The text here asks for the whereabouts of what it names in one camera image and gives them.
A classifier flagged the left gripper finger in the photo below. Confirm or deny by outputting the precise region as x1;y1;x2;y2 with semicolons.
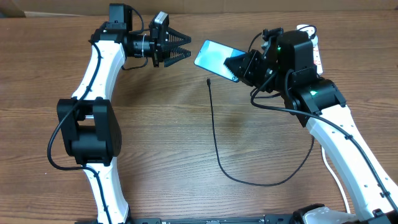
164;47;191;67
167;27;192;47

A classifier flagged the blue Galaxy smartphone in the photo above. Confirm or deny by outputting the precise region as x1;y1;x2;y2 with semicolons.
194;40;245;83

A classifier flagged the black charging cable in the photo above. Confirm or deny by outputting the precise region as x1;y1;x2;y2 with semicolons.
206;25;318;187

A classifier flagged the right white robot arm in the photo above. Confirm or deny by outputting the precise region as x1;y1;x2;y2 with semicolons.
224;26;397;223

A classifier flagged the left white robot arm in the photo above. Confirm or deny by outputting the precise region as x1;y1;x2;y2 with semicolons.
54;3;192;223

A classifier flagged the white charger plug adapter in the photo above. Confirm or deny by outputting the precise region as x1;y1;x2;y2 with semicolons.
296;24;318;47

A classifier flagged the white power strip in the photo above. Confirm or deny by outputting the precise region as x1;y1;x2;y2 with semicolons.
313;46;323;76

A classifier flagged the white power strip cord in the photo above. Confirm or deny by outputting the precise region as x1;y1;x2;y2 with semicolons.
320;146;352;215

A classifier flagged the brown cardboard wall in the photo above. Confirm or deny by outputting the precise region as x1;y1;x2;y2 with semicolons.
1;0;397;17

